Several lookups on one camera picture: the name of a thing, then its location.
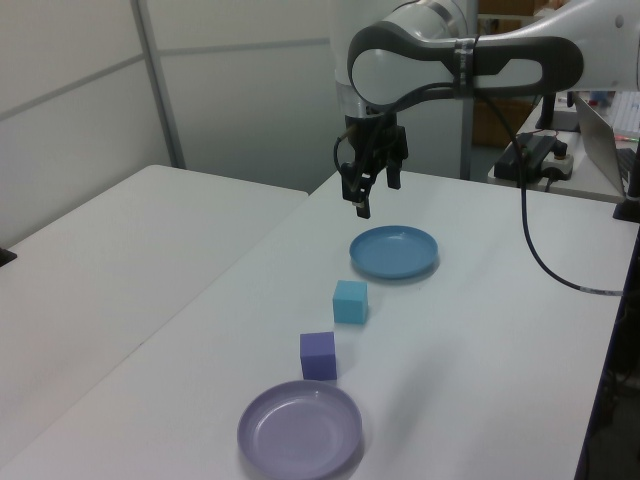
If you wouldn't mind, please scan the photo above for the black monitor pole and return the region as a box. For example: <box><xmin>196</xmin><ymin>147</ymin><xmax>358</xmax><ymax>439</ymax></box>
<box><xmin>613</xmin><ymin>135</ymin><xmax>640</xmax><ymax>224</ymax></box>

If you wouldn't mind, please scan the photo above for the purple plastic plate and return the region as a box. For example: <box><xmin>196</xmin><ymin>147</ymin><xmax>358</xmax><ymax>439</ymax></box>
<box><xmin>236</xmin><ymin>379</ymin><xmax>365</xmax><ymax>479</ymax></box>

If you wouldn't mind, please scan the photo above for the black power supply box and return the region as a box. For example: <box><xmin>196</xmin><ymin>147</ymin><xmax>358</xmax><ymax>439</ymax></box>
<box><xmin>494</xmin><ymin>132</ymin><xmax>557</xmax><ymax>183</ymax></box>

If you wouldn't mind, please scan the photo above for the purple foam cube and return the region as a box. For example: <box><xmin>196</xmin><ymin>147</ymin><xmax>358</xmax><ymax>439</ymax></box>
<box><xmin>299</xmin><ymin>331</ymin><xmax>339</xmax><ymax>382</ymax></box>

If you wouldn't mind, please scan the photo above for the light blue foam cube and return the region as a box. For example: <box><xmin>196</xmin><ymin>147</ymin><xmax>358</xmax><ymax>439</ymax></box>
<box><xmin>332</xmin><ymin>279</ymin><xmax>370</xmax><ymax>325</ymax></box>

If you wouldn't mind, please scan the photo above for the blue plastic plate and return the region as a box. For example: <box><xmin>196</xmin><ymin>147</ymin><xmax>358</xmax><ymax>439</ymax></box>
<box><xmin>348</xmin><ymin>225</ymin><xmax>440</xmax><ymax>282</ymax></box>

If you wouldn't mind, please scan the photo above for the brown cardboard box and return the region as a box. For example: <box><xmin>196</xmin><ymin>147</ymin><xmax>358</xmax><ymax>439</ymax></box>
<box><xmin>472</xmin><ymin>97</ymin><xmax>532</xmax><ymax>148</ymax></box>

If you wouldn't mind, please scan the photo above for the grey office partition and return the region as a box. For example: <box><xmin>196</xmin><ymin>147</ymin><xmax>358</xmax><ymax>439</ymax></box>
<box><xmin>0</xmin><ymin>0</ymin><xmax>342</xmax><ymax>177</ymax></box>

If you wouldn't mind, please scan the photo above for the silver laptop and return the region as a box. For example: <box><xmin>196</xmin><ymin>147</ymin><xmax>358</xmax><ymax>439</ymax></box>
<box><xmin>572</xmin><ymin>92</ymin><xmax>640</xmax><ymax>199</ymax></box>

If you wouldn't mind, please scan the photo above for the grey emergency stop box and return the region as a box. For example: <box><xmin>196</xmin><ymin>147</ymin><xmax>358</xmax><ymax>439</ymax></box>
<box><xmin>541</xmin><ymin>141</ymin><xmax>574</xmax><ymax>182</ymax></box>

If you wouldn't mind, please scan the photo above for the black monitor stand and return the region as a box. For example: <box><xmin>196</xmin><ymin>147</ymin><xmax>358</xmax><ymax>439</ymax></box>
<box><xmin>533</xmin><ymin>92</ymin><xmax>582</xmax><ymax>134</ymax></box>

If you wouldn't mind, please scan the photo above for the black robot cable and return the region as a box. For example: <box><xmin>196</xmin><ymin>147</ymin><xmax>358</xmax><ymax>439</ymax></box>
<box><xmin>333</xmin><ymin>79</ymin><xmax>626</xmax><ymax>298</ymax></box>

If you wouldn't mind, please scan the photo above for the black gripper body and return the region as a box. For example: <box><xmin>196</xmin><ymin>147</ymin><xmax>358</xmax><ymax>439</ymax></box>
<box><xmin>343</xmin><ymin>114</ymin><xmax>403</xmax><ymax>174</ymax></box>

